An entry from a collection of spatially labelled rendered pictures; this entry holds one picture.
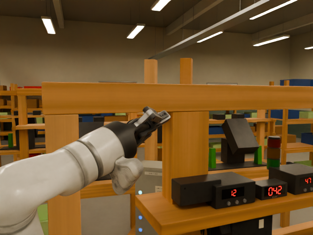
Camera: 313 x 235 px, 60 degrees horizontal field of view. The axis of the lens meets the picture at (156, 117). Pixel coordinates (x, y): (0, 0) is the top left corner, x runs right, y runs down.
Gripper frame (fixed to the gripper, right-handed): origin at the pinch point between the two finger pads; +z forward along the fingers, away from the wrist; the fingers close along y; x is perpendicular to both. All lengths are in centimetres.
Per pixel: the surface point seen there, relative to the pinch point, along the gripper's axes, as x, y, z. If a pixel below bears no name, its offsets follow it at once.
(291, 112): 49, 223, 513
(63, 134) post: -19.0, 27.5, -5.4
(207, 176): 16.1, 29.7, 27.8
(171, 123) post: -4.2, 22.1, 24.4
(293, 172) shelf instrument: 36, 23, 56
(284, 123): 56, 236, 486
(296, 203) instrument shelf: 43, 25, 47
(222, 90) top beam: -2.0, 11.7, 43.7
